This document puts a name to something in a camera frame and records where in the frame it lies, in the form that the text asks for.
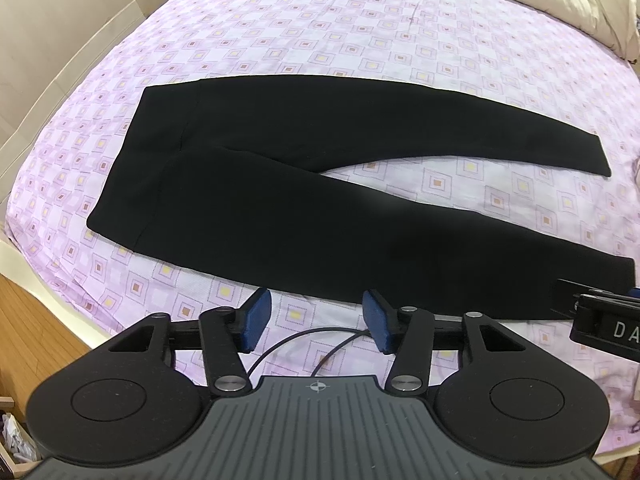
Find black pants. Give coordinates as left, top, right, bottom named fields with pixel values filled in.
left=87, top=75, right=636, bottom=320

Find black cable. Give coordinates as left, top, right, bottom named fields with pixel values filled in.
left=246, top=326, right=374, bottom=378

